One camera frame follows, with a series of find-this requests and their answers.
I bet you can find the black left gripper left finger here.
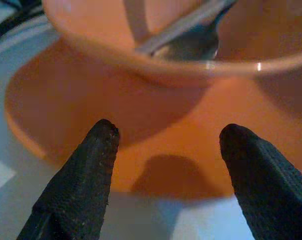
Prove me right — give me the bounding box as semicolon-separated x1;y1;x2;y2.
17;118;120;240

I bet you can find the orange plastic plate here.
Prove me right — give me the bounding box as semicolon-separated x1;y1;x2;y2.
4;37;302;201

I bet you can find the orange plastic bowl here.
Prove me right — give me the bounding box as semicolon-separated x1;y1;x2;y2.
42;0;302;88

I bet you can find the black power cable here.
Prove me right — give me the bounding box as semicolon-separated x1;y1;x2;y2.
0;0;44;42

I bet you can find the gold metal spoon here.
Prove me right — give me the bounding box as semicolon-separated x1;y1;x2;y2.
150;0;239;62

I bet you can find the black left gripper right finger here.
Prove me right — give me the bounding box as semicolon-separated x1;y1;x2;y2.
219;123;302;240

